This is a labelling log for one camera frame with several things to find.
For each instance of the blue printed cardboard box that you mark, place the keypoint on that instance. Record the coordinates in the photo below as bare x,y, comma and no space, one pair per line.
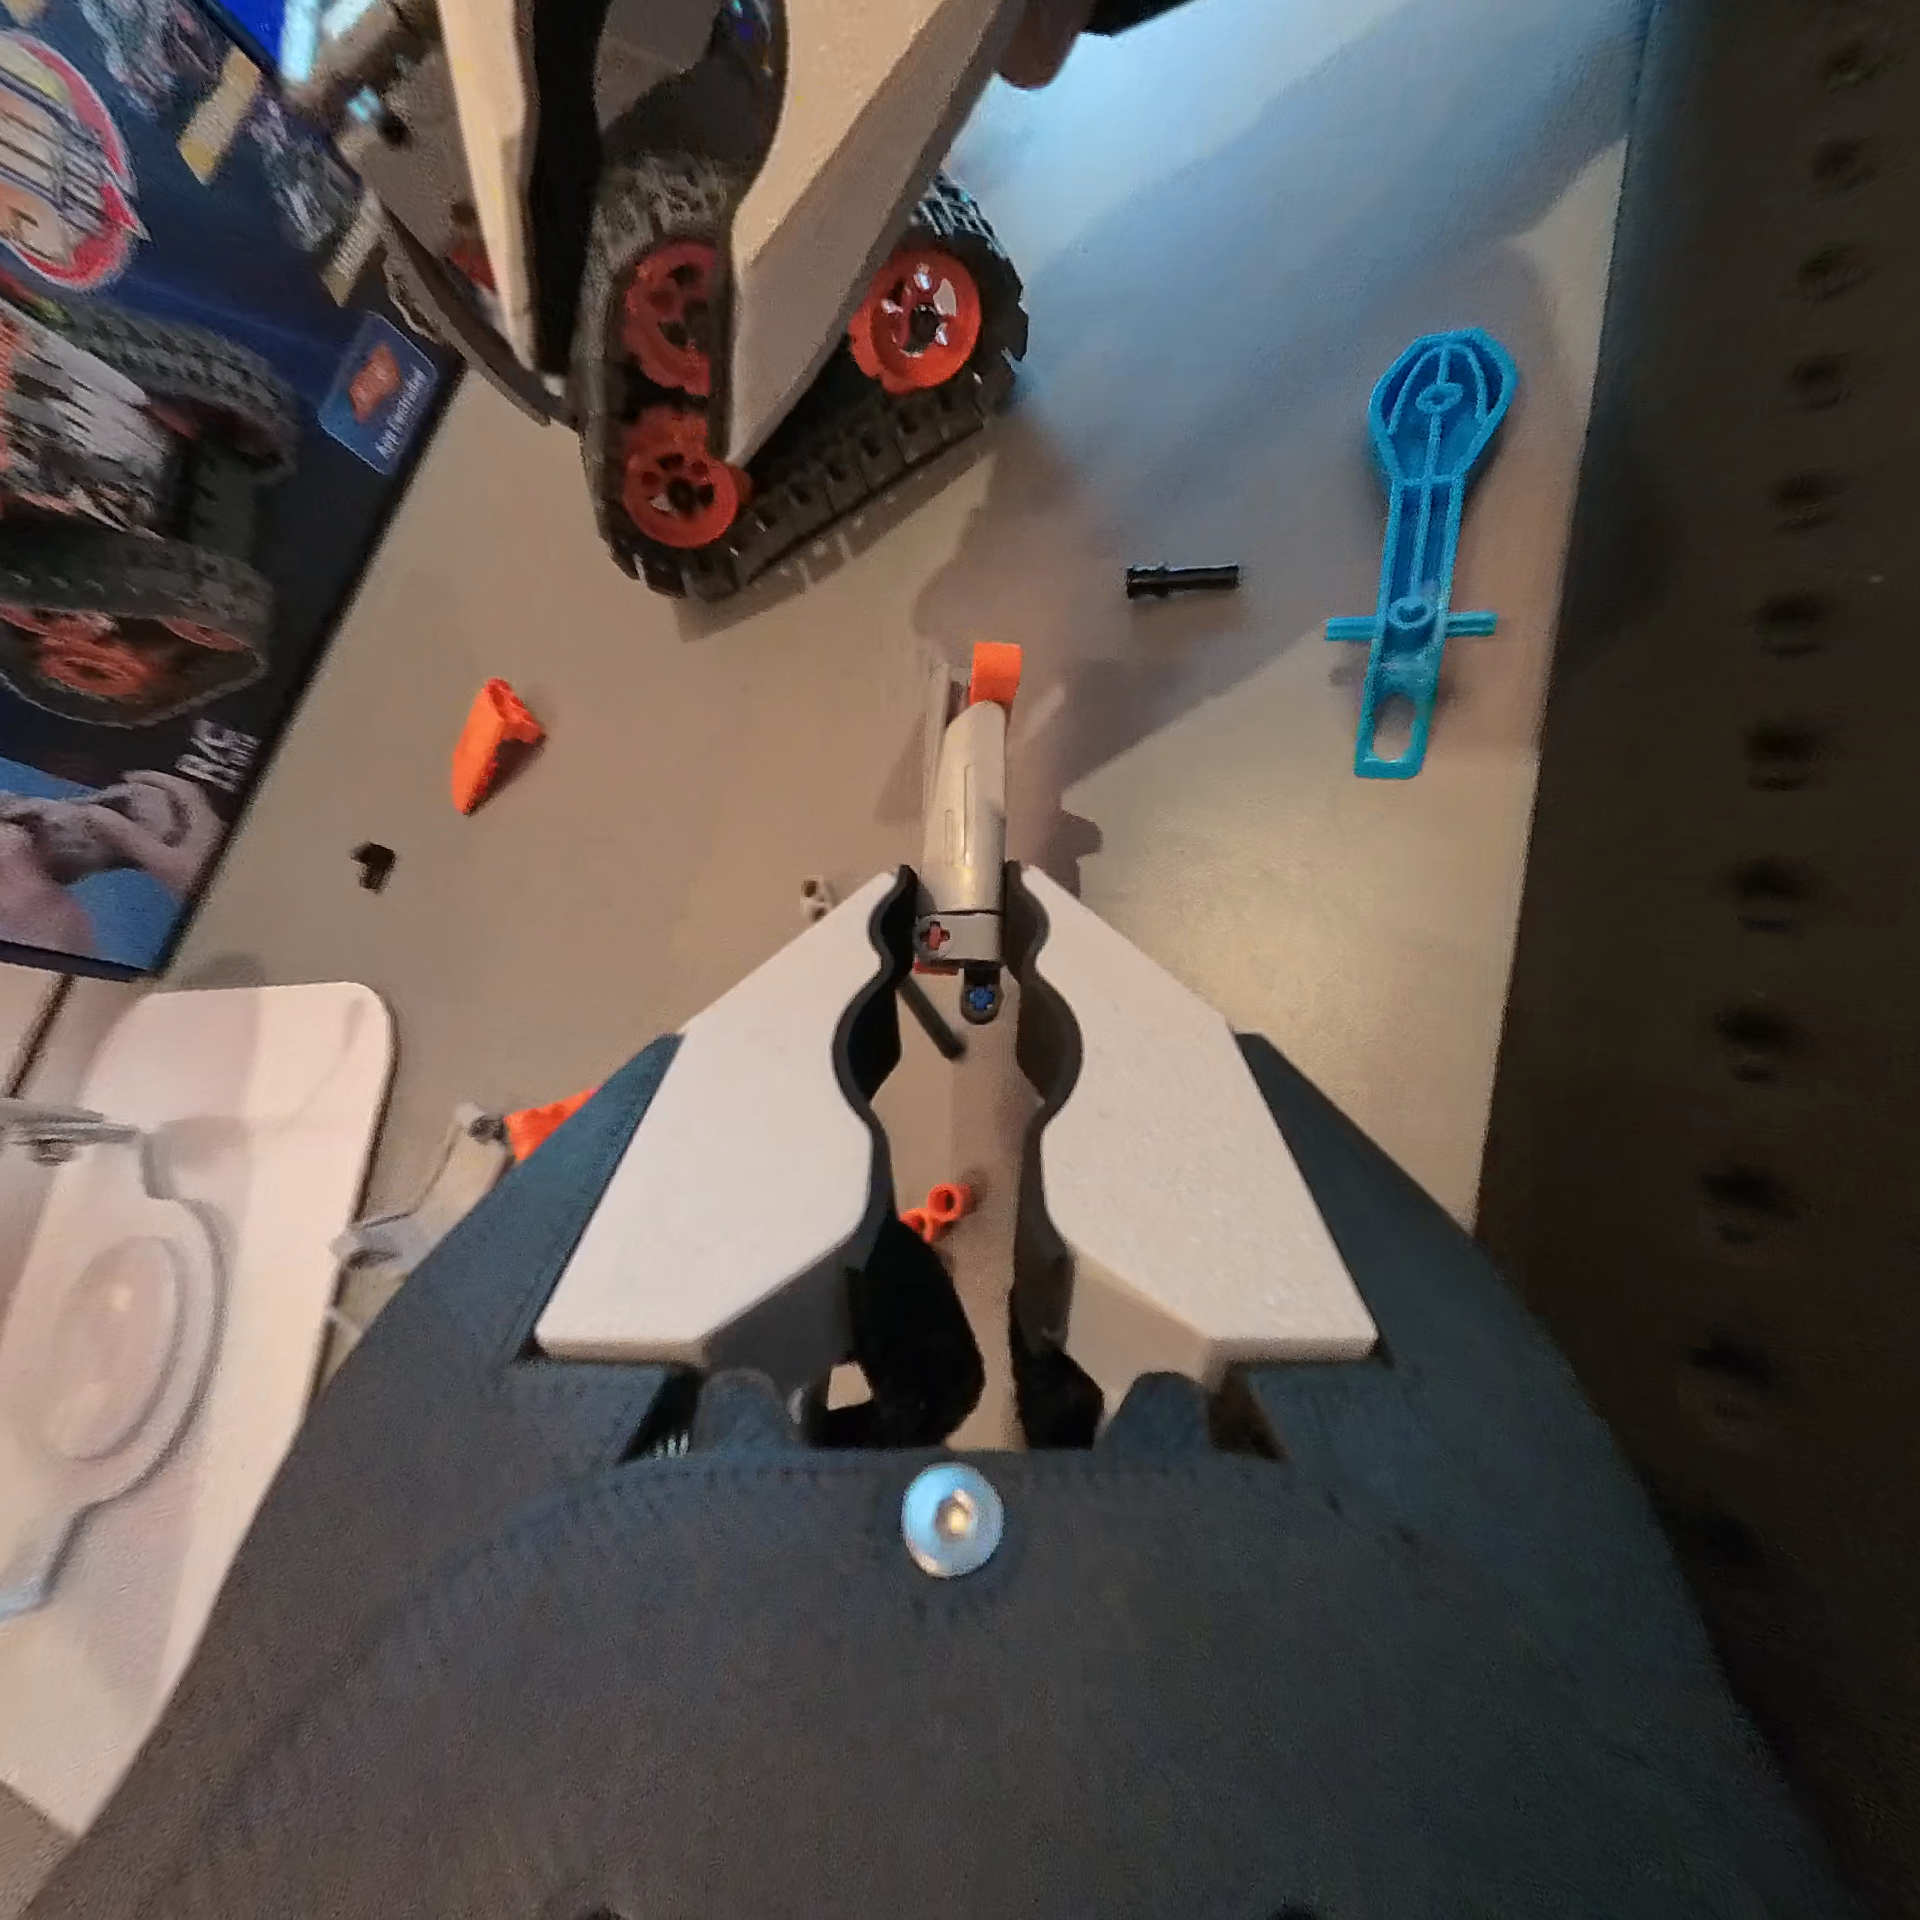
149,523

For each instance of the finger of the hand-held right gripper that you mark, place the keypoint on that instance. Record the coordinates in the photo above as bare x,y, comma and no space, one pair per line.
486,135
838,180

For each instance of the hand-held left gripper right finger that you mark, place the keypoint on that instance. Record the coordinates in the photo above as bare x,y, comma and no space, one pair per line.
1200,1184

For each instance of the black studded foam mat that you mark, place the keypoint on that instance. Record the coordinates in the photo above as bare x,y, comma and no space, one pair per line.
1724,901

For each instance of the orange short beam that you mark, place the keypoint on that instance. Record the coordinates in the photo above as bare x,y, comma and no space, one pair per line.
994,671

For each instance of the light blue separator tool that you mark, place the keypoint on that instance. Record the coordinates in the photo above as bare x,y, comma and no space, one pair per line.
1411,628

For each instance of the black long pin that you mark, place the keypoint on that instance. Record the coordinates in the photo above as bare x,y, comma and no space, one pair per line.
1178,578

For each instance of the white stand with wooden tray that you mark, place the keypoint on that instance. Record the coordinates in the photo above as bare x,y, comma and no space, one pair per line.
224,1080

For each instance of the orange T-shaped connector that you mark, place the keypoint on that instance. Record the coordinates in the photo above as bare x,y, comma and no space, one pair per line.
941,1205

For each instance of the person's right hand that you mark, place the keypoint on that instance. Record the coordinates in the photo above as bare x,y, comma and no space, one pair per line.
1050,37

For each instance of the grey tracked toy robot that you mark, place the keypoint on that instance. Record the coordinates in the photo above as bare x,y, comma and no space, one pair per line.
916,322

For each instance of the small black connector piece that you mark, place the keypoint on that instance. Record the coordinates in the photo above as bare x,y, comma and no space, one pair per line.
376,867

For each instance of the orange angled panel piece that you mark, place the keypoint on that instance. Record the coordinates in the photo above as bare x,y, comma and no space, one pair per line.
542,1128
494,744

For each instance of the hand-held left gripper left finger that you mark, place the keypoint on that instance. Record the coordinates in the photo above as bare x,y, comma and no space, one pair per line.
721,1170

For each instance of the grey toy actuator assembly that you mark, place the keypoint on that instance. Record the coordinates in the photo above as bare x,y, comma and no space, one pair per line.
966,810

